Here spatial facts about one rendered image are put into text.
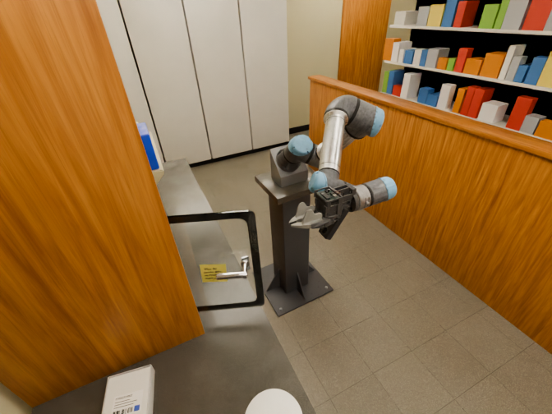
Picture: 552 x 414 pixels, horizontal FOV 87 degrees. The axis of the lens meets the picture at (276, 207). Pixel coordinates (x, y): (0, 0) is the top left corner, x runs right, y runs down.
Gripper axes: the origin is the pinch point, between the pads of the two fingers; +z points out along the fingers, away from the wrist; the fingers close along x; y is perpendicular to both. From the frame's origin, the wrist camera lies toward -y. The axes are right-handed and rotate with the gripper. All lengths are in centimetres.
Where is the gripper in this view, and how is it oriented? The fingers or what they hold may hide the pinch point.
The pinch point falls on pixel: (294, 225)
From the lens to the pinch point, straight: 83.2
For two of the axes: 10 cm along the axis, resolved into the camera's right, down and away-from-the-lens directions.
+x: 4.3, 4.9, -7.5
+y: -0.5, -8.2, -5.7
